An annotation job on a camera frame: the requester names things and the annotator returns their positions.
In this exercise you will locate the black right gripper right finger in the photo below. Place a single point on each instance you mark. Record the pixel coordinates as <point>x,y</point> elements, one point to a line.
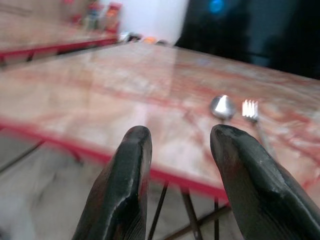
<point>257,185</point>

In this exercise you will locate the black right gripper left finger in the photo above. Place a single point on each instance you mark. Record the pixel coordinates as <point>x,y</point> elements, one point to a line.
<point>122,180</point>

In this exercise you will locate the silver metal fork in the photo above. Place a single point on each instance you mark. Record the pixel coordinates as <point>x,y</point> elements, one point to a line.
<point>252,112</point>

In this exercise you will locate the red-edged marble table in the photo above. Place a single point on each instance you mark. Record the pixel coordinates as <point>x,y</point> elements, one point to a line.
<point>160,107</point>
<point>45,32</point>

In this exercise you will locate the silver metal spoon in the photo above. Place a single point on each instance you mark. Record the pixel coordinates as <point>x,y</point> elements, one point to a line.
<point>223,107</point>

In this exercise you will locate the orange small object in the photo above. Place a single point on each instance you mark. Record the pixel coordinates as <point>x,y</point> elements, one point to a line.
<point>149,40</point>

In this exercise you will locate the white small object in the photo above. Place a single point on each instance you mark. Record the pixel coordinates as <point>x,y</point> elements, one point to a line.
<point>125,36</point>

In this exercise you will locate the green labelled bottle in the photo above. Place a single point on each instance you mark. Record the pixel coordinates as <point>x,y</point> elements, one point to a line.
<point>92,16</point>

